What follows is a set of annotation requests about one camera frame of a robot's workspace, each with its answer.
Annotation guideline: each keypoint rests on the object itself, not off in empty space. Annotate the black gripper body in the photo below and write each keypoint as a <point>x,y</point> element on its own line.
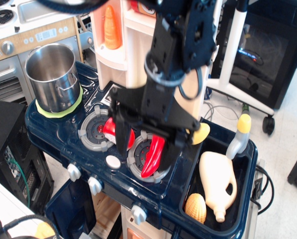
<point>153,108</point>

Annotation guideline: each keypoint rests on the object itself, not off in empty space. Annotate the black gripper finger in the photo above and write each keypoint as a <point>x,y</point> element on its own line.
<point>174,145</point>
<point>122,133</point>

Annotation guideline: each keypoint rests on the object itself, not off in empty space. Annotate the red and white toy sushi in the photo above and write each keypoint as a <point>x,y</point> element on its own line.
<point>109,133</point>

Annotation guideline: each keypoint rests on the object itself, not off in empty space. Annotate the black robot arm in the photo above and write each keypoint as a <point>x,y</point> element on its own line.
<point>182,41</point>

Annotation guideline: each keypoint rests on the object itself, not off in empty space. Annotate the stainless steel pot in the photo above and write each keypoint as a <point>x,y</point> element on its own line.
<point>52,72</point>

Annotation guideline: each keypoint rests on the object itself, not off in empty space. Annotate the red toy chili pepper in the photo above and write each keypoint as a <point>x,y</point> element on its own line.
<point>153,157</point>

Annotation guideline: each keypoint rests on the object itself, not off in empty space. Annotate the yellow toy banana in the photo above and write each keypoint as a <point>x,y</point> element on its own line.
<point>200,135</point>

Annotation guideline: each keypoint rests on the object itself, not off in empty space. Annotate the grey right toy burner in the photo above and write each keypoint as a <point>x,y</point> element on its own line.
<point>137,157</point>

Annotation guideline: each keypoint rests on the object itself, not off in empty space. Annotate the grey toy burner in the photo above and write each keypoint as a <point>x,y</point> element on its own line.
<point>91,132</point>
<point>137,157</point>

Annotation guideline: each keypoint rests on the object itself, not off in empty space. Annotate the grey left toy burner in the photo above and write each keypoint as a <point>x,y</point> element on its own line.
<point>91,132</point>

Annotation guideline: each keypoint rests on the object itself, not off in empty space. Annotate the round grey push button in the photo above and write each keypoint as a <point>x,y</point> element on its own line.
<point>113,162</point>

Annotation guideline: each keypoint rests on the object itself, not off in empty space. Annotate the cream toy shelf tower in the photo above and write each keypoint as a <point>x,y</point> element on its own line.
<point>125,65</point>

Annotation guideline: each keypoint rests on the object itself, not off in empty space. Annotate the cream toy jug bottle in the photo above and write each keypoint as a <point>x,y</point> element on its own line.
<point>218,181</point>

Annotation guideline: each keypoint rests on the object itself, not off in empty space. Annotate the navy toy kitchen counter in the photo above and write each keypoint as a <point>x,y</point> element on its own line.
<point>163,202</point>

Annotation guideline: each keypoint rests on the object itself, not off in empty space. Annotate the grey yellow toy faucet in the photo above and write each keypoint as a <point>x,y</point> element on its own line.
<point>240,141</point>

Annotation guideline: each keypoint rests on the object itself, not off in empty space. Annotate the white middle stove knob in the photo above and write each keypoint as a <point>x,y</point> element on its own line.
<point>95,185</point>

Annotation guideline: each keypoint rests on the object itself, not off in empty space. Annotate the yellow toy corn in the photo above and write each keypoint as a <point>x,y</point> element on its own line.
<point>195,207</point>

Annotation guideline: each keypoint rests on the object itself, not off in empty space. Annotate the white left stove knob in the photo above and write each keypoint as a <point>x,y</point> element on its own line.
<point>73,172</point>

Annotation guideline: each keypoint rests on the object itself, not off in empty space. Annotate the orange toy carrot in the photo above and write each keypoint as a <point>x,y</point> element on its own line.
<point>112,38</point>

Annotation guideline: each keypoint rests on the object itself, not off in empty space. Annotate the red toy ketchup bottle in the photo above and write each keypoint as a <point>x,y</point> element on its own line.
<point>142,9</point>

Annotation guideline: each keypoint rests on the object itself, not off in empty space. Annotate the black computer case left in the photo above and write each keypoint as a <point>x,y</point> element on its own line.
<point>23,167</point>

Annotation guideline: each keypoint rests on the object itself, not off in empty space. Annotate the black computer case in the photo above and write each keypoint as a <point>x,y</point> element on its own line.
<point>23,167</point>
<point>266,53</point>

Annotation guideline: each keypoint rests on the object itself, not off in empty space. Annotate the yellow object bottom left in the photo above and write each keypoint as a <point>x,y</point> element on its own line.
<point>44,231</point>

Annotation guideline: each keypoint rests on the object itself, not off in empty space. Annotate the black computer case right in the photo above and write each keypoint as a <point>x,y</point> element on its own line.
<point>266,53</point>

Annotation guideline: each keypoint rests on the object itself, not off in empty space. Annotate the white wooden toy stove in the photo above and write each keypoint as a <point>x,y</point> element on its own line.
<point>24,26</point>

